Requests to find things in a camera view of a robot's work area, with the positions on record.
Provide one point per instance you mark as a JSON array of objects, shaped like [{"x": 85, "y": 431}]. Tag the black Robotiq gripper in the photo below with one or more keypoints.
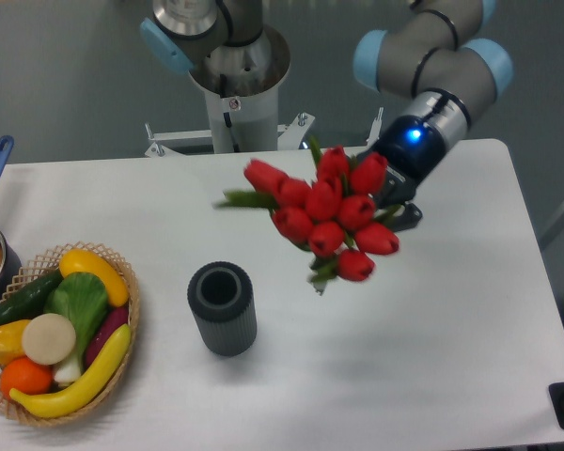
[{"x": 413, "y": 148}]

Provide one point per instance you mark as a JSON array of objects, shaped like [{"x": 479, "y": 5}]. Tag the red tulip bouquet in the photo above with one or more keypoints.
[{"x": 334, "y": 216}]

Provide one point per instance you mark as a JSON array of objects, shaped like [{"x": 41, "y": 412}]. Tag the dark grey ribbed vase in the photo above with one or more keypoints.
[{"x": 221, "y": 298}]

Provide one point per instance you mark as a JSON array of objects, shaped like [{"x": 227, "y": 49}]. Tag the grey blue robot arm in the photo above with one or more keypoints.
[{"x": 437, "y": 61}]

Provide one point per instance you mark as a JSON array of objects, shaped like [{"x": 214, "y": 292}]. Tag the purple eggplant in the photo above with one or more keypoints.
[{"x": 112, "y": 321}]

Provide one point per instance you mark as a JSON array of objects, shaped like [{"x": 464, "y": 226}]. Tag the yellow squash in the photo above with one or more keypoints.
[{"x": 82, "y": 260}]

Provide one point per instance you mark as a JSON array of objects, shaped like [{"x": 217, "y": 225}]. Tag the green bok choy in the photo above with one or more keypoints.
[{"x": 82, "y": 299}]

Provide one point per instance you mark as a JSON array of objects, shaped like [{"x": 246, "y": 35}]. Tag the yellow banana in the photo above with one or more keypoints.
[{"x": 87, "y": 387}]

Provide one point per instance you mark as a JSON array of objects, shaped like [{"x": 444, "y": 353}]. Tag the woven wicker basket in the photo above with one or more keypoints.
[{"x": 48, "y": 262}]

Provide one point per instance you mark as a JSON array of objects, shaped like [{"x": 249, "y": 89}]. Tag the beige round disc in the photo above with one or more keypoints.
[{"x": 48, "y": 339}]

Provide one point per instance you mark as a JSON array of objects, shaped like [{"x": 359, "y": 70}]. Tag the green cucumber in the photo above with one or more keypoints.
[{"x": 29, "y": 301}]

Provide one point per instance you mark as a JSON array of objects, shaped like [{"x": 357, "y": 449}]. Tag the orange fruit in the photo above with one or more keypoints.
[{"x": 26, "y": 376}]

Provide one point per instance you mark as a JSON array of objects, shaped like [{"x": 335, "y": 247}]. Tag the yellow bell pepper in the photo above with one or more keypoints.
[{"x": 11, "y": 341}]

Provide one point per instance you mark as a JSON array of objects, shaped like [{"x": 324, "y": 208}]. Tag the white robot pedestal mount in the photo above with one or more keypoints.
[{"x": 240, "y": 87}]

